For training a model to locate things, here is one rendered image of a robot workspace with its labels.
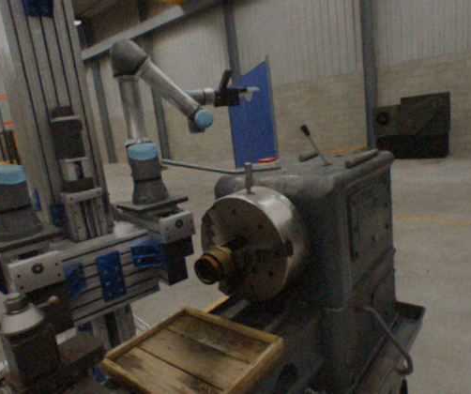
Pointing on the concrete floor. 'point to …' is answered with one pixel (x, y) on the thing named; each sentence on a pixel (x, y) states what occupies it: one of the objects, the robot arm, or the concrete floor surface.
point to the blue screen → (254, 118)
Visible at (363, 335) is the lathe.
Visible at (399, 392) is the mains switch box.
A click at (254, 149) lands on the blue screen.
